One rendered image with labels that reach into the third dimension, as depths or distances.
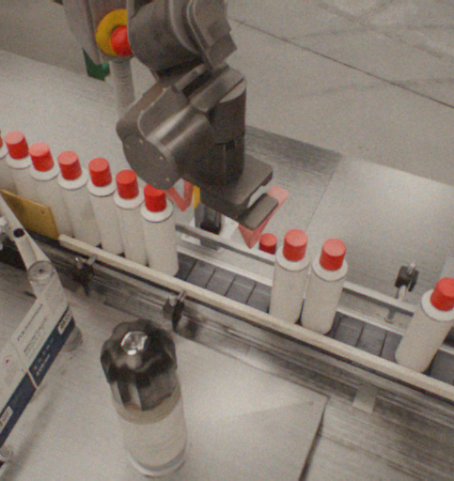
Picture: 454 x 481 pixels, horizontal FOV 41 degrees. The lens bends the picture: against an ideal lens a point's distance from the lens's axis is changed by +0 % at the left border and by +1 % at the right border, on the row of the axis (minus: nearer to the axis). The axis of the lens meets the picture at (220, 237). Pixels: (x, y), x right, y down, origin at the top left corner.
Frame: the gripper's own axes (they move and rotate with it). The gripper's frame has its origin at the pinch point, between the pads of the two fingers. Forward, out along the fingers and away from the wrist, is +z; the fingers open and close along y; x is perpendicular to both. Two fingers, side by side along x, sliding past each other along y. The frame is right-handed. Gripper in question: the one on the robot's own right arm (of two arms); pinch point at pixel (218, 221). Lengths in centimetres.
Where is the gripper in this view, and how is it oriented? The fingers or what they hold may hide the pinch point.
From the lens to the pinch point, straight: 69.1
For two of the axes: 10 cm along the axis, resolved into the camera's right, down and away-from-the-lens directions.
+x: 5.9, -6.3, 5.0
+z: 0.1, 6.2, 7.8
